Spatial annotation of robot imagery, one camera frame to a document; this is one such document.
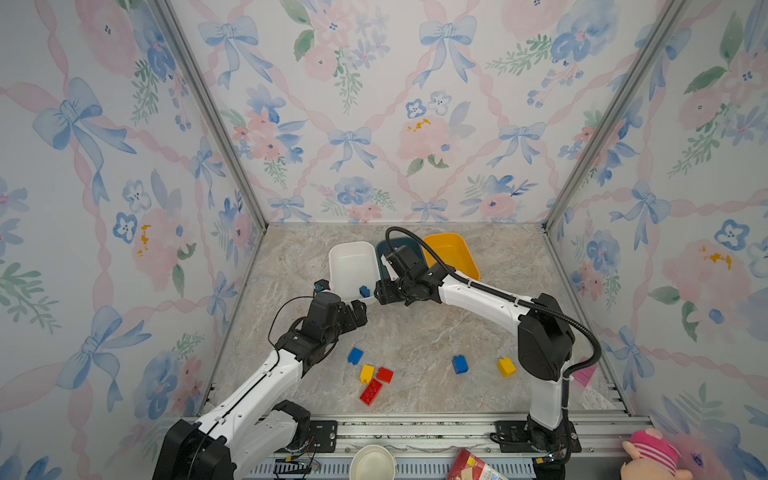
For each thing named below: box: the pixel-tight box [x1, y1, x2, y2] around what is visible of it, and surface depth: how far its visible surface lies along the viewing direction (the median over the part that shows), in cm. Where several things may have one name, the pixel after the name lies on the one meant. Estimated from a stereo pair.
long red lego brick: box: [360, 378, 383, 406], surface depth 82 cm
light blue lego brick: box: [347, 347, 364, 365], surface depth 89 cm
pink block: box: [572, 364, 598, 387], surface depth 84 cm
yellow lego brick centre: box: [360, 364, 375, 385], surface depth 83 cm
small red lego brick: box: [376, 367, 394, 384], surface depth 85 cm
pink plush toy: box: [620, 428, 693, 480], surface depth 68 cm
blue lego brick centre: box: [452, 355, 469, 374], surface depth 86 cm
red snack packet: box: [446, 448, 508, 480], surface depth 68 cm
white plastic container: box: [328, 241, 381, 305], surface depth 109 cm
